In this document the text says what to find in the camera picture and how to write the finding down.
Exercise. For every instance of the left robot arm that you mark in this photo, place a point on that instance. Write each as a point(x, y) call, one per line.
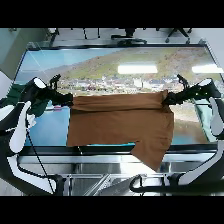
point(20, 126)

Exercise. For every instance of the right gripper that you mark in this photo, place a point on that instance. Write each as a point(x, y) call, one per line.
point(171, 98)

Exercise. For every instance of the brown T-shirt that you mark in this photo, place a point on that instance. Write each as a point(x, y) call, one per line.
point(120, 123)

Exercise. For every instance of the silver frame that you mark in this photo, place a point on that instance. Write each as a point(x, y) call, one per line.
point(100, 159)

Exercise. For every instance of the pale green garment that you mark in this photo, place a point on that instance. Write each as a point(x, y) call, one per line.
point(204, 115)

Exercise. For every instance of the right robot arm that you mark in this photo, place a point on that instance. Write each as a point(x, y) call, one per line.
point(216, 116)

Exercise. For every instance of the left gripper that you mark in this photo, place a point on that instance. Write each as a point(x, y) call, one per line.
point(63, 99)

